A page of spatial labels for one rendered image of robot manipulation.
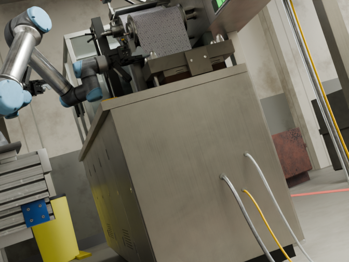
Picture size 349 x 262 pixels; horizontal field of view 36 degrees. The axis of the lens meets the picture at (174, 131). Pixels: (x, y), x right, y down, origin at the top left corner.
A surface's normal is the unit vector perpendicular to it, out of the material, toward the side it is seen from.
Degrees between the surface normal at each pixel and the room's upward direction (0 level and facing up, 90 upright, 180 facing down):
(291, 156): 90
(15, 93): 96
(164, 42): 90
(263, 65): 90
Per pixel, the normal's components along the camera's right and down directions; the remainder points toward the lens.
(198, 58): 0.22, -0.14
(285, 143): 0.53, -0.23
